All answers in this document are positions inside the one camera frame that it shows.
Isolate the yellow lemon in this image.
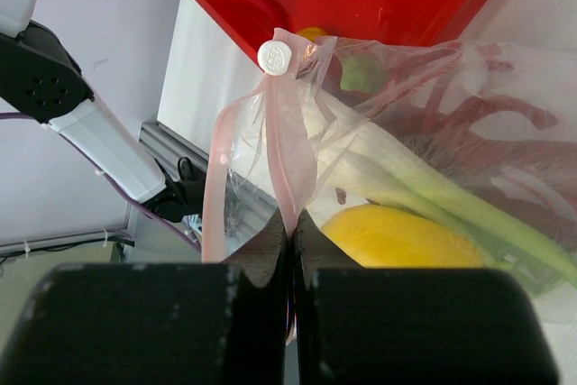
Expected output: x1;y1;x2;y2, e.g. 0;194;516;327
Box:
321;205;484;268

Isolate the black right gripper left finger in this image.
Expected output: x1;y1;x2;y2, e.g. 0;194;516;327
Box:
1;214;289;384

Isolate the clear zip top bag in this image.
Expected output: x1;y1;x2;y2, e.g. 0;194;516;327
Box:
200;26;577;300

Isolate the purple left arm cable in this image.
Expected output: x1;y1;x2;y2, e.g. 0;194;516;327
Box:
0;112;202;253

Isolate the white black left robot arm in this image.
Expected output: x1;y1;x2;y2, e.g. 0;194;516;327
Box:
1;0;206;223

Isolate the green custard apple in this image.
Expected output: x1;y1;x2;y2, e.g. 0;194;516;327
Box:
340;56;389;94

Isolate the red chili pepper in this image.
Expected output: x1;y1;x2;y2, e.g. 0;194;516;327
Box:
226;0;290;32

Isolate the green white leek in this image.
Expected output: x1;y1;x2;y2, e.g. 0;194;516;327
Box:
302;98;576;285

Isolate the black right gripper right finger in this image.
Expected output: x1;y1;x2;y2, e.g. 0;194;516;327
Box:
292;213;560;384

